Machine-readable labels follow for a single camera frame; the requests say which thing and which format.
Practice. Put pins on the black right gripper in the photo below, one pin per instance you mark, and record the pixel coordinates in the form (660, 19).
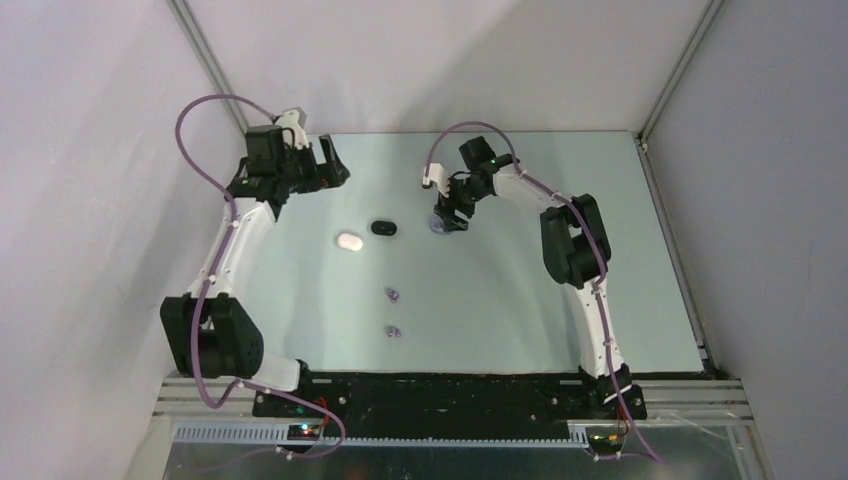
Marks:
(443, 209)

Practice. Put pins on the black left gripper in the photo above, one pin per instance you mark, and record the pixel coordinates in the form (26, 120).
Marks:
(338, 172)

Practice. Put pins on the purple earbud charging case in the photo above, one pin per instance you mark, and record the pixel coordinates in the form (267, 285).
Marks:
(437, 226)

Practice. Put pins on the black earbud charging case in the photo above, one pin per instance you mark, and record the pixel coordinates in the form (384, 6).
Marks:
(383, 228)

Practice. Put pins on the white earbud charging case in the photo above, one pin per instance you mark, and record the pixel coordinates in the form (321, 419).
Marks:
(349, 242)

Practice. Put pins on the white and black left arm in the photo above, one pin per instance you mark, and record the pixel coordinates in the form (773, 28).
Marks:
(209, 331)

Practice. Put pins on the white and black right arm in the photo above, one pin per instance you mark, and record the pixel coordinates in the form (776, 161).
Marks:
(575, 249)

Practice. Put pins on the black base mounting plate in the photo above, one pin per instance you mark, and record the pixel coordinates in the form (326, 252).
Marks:
(463, 407)

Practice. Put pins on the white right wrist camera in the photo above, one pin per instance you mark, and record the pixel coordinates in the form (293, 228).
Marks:
(435, 176)

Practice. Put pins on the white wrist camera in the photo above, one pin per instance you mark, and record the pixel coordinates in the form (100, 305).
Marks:
(294, 119)
(435, 176)

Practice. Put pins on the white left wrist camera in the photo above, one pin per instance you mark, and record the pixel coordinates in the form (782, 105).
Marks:
(294, 119)

